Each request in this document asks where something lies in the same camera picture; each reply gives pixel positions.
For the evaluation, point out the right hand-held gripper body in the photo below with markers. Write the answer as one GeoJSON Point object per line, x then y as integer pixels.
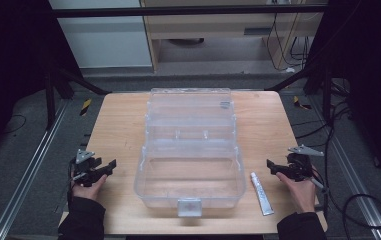
{"type": "Point", "coordinates": [298, 165]}

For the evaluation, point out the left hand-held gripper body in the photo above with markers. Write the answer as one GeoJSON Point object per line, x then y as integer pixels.
{"type": "Point", "coordinates": [86, 168]}

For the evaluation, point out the white tube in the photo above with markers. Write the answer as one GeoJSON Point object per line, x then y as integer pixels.
{"type": "Point", "coordinates": [262, 194]}

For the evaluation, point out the clear plastic storage box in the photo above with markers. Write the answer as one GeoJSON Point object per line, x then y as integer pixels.
{"type": "Point", "coordinates": [190, 156]}

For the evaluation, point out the person's left hand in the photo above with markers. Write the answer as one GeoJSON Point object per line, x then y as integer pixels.
{"type": "Point", "coordinates": [89, 190]}

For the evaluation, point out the person's right hand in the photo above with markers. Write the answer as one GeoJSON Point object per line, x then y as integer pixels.
{"type": "Point", "coordinates": [298, 195]}

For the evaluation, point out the black yellow striped tape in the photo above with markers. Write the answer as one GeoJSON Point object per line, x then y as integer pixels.
{"type": "Point", "coordinates": [299, 103]}
{"type": "Point", "coordinates": [85, 107]}

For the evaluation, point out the black metal stand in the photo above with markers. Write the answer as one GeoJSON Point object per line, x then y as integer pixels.
{"type": "Point", "coordinates": [50, 100]}
{"type": "Point", "coordinates": [326, 96]}

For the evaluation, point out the black curtain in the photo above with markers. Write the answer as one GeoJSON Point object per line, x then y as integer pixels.
{"type": "Point", "coordinates": [371, 83]}
{"type": "Point", "coordinates": [11, 66]}

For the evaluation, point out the white cabinet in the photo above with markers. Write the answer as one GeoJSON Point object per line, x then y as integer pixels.
{"type": "Point", "coordinates": [104, 36]}

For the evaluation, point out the black horizontal metal bar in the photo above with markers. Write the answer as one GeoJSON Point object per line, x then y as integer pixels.
{"type": "Point", "coordinates": [178, 12]}

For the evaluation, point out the aluminium floor rail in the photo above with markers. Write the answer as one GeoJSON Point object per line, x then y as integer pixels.
{"type": "Point", "coordinates": [351, 173]}
{"type": "Point", "coordinates": [28, 173]}

